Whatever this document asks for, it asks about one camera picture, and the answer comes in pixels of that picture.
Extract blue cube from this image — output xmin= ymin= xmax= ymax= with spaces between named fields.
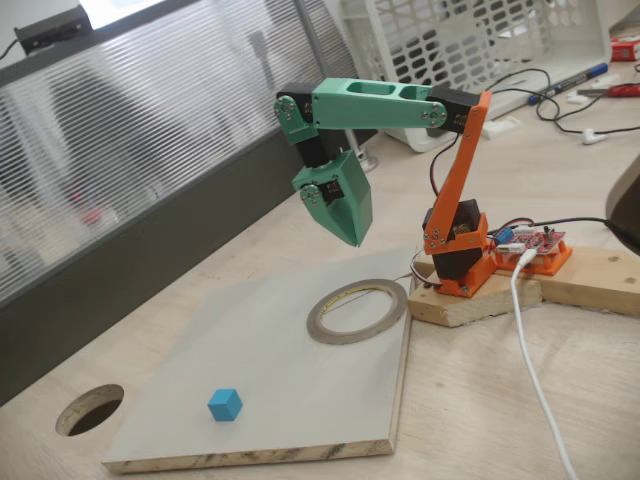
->
xmin=207 ymin=388 xmax=244 ymax=423

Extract metal pole with foot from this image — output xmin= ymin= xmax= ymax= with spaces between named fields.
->
xmin=294 ymin=0 xmax=380 ymax=175

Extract wooden base block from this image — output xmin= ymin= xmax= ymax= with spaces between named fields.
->
xmin=407 ymin=249 xmax=545 ymax=329

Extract grey wooden board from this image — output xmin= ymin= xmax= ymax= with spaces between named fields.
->
xmin=102 ymin=247 xmax=416 ymax=475

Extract white plastic part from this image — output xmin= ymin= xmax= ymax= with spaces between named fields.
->
xmin=478 ymin=115 xmax=521 ymax=139

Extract red circuit board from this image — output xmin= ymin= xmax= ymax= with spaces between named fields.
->
xmin=494 ymin=224 xmax=569 ymax=254

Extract orange circuit board holder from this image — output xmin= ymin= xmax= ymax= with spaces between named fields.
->
xmin=492 ymin=239 xmax=574 ymax=277

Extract ribbed translucent desk partition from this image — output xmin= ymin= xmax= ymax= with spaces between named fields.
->
xmin=0 ymin=0 xmax=381 ymax=406

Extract long wooden plank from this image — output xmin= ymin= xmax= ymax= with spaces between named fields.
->
xmin=537 ymin=243 xmax=640 ymax=317

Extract blue marker pen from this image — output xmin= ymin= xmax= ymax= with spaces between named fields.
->
xmin=528 ymin=62 xmax=609 ymax=105

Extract white plastic basket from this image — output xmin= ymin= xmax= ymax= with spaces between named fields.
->
xmin=339 ymin=0 xmax=614 ymax=154

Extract dark rounded object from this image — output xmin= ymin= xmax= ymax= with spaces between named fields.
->
xmin=604 ymin=152 xmax=640 ymax=251

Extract red and white box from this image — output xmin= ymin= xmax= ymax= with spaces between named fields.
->
xmin=610 ymin=39 xmax=640 ymax=64

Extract black box device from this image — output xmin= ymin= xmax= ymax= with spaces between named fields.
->
xmin=13 ymin=4 xmax=94 ymax=55

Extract grey ring of tape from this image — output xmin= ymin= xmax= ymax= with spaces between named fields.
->
xmin=306 ymin=278 xmax=410 ymax=346

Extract white USB cable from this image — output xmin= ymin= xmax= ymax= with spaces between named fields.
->
xmin=509 ymin=249 xmax=581 ymax=480

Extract thick black cable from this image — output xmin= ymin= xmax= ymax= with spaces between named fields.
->
xmin=487 ymin=216 xmax=640 ymax=251

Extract thin black cable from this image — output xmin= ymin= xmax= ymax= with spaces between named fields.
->
xmin=464 ymin=67 xmax=640 ymax=136

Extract red handled pliers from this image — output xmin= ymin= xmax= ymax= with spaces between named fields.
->
xmin=577 ymin=82 xmax=640 ymax=101

